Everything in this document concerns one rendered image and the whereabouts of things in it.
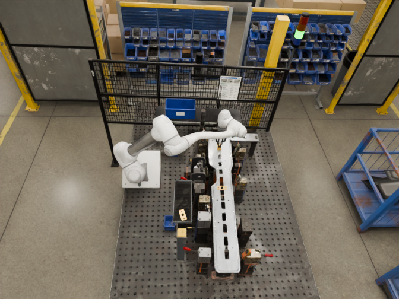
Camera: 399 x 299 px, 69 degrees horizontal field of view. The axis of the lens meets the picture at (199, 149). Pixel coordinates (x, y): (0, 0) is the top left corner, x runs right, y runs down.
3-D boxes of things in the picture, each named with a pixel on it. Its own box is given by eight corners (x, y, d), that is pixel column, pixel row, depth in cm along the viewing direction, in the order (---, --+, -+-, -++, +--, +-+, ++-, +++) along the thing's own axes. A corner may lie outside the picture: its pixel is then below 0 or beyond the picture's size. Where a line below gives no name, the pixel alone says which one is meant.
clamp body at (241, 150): (241, 175, 300) (248, 153, 274) (230, 175, 300) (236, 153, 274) (241, 168, 306) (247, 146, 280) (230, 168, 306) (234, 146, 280)
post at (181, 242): (185, 261, 238) (186, 238, 205) (176, 261, 238) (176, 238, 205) (185, 253, 243) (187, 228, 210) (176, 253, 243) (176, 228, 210)
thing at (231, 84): (237, 100, 309) (243, 76, 286) (216, 99, 308) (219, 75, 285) (237, 99, 310) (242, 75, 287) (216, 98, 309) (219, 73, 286)
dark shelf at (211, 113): (241, 125, 306) (241, 123, 304) (154, 121, 301) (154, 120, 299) (238, 111, 320) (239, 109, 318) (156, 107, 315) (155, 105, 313)
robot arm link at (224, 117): (214, 124, 259) (225, 131, 254) (216, 111, 248) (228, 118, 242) (222, 118, 265) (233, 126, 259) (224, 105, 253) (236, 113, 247)
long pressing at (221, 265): (244, 273, 207) (245, 272, 206) (213, 273, 206) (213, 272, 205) (229, 133, 298) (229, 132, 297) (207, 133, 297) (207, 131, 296)
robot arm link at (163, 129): (119, 171, 264) (106, 150, 262) (132, 164, 276) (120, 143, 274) (170, 140, 213) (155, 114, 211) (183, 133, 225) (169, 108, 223)
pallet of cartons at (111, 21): (135, 76, 517) (128, 17, 439) (87, 77, 507) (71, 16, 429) (136, 41, 596) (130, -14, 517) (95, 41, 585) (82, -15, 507)
